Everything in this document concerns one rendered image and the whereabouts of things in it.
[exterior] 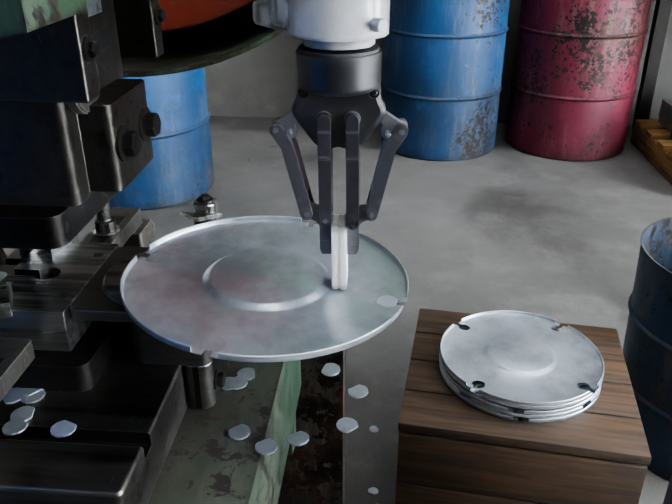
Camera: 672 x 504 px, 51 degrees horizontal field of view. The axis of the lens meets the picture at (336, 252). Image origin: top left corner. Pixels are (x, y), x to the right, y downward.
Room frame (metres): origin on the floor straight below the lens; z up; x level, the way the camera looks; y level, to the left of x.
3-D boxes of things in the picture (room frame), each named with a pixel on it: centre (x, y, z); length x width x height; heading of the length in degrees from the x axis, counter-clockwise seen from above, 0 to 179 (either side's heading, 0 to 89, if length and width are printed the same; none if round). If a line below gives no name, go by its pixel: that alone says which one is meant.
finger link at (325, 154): (0.63, 0.01, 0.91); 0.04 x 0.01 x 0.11; 177
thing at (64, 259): (0.65, 0.30, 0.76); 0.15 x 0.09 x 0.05; 175
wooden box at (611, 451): (1.07, -0.34, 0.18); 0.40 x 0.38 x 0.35; 78
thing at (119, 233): (0.82, 0.29, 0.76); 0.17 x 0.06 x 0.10; 175
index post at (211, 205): (0.82, 0.16, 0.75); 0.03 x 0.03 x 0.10; 85
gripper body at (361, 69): (0.63, 0.00, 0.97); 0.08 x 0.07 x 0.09; 87
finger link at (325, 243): (0.63, 0.02, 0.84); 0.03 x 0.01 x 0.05; 87
